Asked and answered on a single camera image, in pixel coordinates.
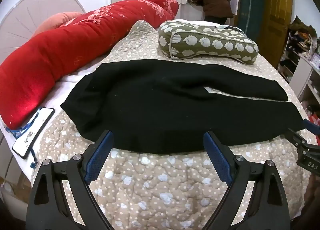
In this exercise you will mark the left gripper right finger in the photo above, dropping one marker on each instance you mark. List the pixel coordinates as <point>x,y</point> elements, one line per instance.
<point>267,208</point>

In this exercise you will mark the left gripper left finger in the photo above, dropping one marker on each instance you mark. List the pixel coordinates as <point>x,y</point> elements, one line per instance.
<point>48,207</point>

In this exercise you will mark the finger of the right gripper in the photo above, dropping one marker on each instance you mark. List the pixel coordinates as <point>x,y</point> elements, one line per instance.
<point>313,128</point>

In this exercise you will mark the black pants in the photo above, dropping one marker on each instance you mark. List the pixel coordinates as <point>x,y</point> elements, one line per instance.
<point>166,107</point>

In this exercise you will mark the white cluttered shelf unit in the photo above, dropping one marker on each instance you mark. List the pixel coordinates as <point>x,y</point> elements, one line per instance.
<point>299,66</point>

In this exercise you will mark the white smartphone black case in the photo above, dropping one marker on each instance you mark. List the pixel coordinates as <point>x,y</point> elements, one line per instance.
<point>26,136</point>

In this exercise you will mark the white bed sheet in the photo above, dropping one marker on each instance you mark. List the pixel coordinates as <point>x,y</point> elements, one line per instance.
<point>53,99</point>

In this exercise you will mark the yellow wooden door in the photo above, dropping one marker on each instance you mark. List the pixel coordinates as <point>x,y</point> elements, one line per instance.
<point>273,29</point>

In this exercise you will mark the red quilted blanket roll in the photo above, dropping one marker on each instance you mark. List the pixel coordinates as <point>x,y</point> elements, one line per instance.
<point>31,71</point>

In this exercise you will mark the dark green door panel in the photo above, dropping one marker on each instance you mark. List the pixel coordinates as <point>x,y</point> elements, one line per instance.
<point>250,15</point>

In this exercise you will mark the green hedgehog print pillow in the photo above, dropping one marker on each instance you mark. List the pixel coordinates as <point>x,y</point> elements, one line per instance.
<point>207,41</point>

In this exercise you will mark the pink pillow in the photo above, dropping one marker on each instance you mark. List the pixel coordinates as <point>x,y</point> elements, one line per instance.
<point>56,21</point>

